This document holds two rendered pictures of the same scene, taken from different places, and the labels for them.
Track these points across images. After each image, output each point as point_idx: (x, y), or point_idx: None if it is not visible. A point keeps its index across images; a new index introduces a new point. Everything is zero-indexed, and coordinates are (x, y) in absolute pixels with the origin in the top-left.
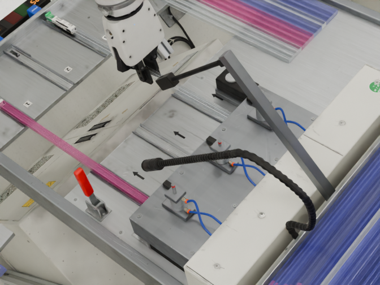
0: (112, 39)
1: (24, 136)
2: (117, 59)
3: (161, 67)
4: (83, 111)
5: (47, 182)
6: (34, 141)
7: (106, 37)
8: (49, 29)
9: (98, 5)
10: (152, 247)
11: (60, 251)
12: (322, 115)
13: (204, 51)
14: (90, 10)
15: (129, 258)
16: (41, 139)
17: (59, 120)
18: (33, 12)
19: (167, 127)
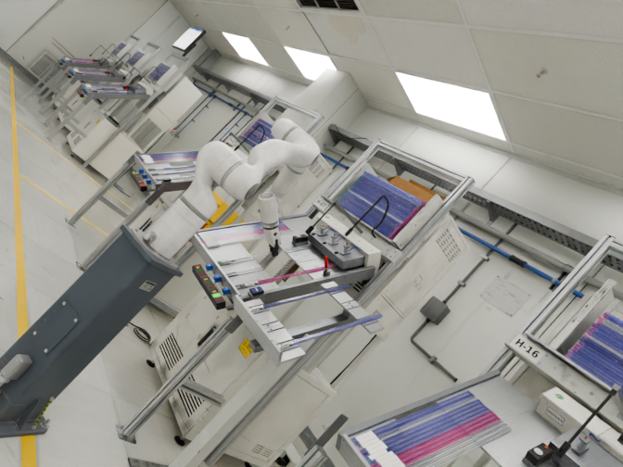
0: (276, 235)
1: (146, 397)
2: (276, 245)
3: (188, 310)
4: (146, 374)
5: (236, 348)
6: (150, 397)
7: (272, 237)
8: (223, 266)
9: (271, 224)
10: (349, 269)
11: None
12: (331, 225)
13: None
14: (223, 256)
15: (350, 272)
16: (151, 395)
17: (146, 383)
18: (210, 265)
19: (300, 257)
